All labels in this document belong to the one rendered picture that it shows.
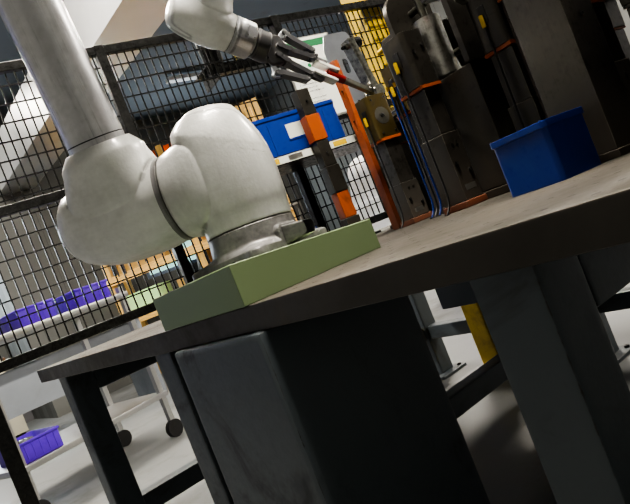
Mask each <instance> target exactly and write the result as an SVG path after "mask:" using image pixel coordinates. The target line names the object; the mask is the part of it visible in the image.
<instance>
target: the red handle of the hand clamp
mask: <svg viewBox="0 0 630 504"><path fill-rule="evenodd" d="M325 73H326V74H329V75H331V76H333V77H336V78H338V79H339V81H338V83H341V84H345V85H348V86H350V87H353V88H355V89H358V90H360V91H362V92H365V93H367V94H369V95H374V94H375V93H374V92H373V90H372V88H371V87H369V86H366V85H364V84H362V83H359V82H357V81H354V80H352V79H349V78H347V77H346V76H344V75H342V74H339V73H337V72H334V71H332V70H330V69H328V70H326V71H325Z"/></svg>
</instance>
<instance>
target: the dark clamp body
mask: <svg viewBox="0 0 630 504"><path fill-rule="evenodd" d="M465 5H466V7H467V10H468V12H469V15H470V17H471V20H472V22H473V25H474V28H475V30H476V33H477V35H478V38H479V40H480V43H481V45H482V48H483V50H484V53H485V59H489V58H491V60H492V62H493V65H494V67H495V70H496V73H497V75H498V78H499V80H500V83H501V85H502V88H503V90H504V93H505V96H506V98H507V101H508V103H509V106H510V108H508V112H509V114H510V117H511V119H512V122H513V124H514V127H515V129H516V132H517V131H519V130H521V129H524V128H526V127H528V126H530V125H532V124H535V123H537V122H539V121H541V120H544V119H546V118H545V115H544V113H543V110H542V107H541V105H540V102H539V100H538V97H537V95H536V92H535V90H534V87H533V85H532V82H531V79H530V77H529V74H528V72H527V69H526V67H525V64H524V62H523V59H522V56H521V54H520V51H519V49H518V46H517V44H516V41H515V39H514V36H513V34H512V31H511V28H510V26H509V23H508V21H507V18H506V16H505V13H504V11H503V8H502V5H501V3H497V0H469V2H467V3H466V4H465Z"/></svg>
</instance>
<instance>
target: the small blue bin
mask: <svg viewBox="0 0 630 504"><path fill-rule="evenodd" d="M582 113H584V111H583V108H582V106H580V107H577V108H575V109H572V110H569V111H566V112H563V113H561V114H558V115H555V116H552V117H549V118H547V119H544V120H541V121H539V122H537V123H535V124H532V125H530V126H528V127H526V128H524V129H521V130H519V131H517V132H515V133H513V134H510V135H508V136H506V137H504V138H502V139H500V140H497V141H495V142H493V143H491V144H490V147H491V150H494V151H495V154H496V156H497V159H498V161H499V164H500V166H501V169H502V171H503V174H504V176H505V179H506V182H507V184H508V187H509V189H510V192H511V194H512V197H516V196H519V195H522V194H525V193H528V192H531V191H534V190H537V189H540V188H543V187H546V186H549V185H552V184H555V183H558V182H561V181H564V180H566V179H569V178H571V177H573V176H575V175H578V174H580V173H582V172H584V171H587V170H589V169H591V168H593V167H596V166H598V165H600V164H601V161H600V158H599V156H598V153H597V151H596V148H595V146H594V143H593V141H592V138H591V135H590V133H589V130H588V128H587V125H586V123H585V120H584V118H583V115H582Z"/></svg>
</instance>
